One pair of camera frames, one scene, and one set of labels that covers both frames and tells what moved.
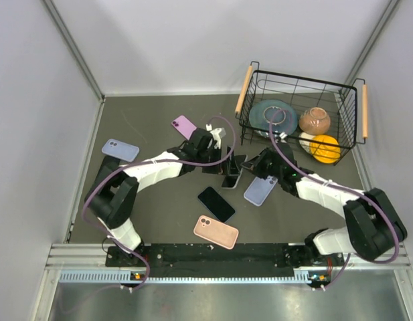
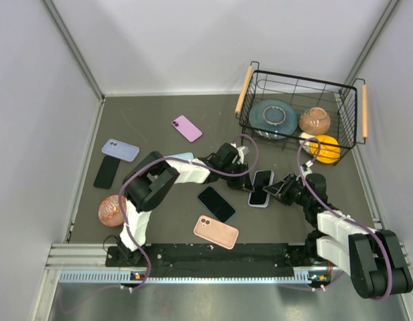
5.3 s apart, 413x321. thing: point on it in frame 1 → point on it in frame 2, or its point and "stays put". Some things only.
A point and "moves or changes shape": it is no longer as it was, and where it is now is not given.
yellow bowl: x=324 y=153 stays put
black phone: x=230 y=181 moves or changes shape
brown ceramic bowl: x=314 y=121 stays put
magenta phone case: x=184 y=126 stays put
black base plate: x=219 y=260 stays put
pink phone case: x=216 y=231 stays put
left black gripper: x=231 y=165 → x=240 y=183
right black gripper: x=258 y=162 → x=282 y=187
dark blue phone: x=215 y=204 stays put
